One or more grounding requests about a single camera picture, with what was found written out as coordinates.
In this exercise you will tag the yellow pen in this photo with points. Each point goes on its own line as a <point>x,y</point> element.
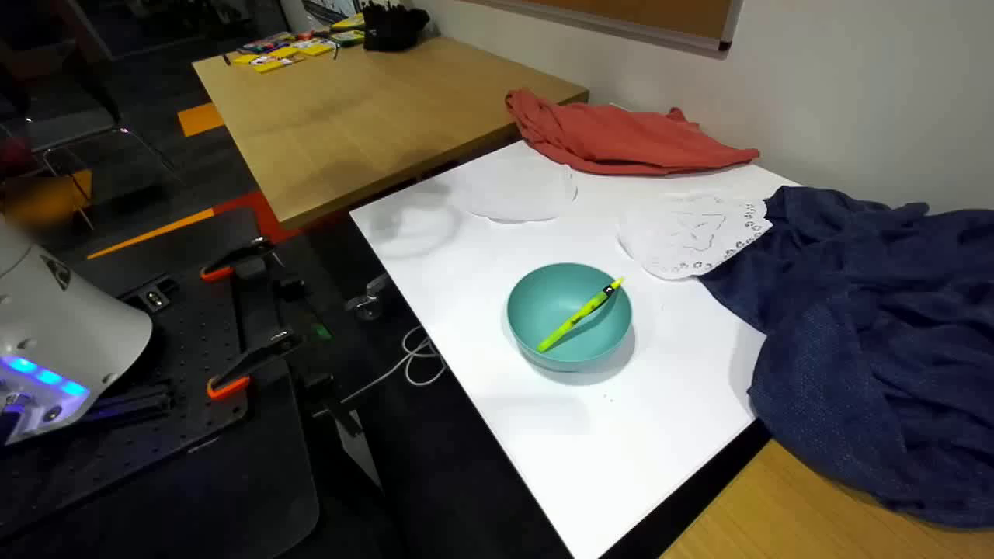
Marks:
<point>578,316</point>

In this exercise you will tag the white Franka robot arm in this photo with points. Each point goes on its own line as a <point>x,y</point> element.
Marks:
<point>63,320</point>

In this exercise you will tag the green bowl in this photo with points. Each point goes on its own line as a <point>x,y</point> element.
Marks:
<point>548,300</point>

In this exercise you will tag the red cloth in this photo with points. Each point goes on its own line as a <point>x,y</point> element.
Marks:
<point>622,141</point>

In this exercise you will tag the white perforated lace doily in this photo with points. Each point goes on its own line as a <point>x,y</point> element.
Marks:
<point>685,238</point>

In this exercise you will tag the large wooden table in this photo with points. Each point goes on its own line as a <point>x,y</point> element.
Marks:
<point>360,124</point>

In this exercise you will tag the black bag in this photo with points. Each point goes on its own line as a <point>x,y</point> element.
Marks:
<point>393,27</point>

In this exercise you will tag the cork notice board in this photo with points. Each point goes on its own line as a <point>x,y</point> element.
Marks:
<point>642,15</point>

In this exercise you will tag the wooden table under blue cloth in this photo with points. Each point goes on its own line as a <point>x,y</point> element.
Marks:
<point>765,516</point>

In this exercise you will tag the navy blue cloth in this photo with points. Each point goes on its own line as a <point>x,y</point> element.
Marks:
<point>881,329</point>

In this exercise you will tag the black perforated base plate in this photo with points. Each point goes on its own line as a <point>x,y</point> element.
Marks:
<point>156,437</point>

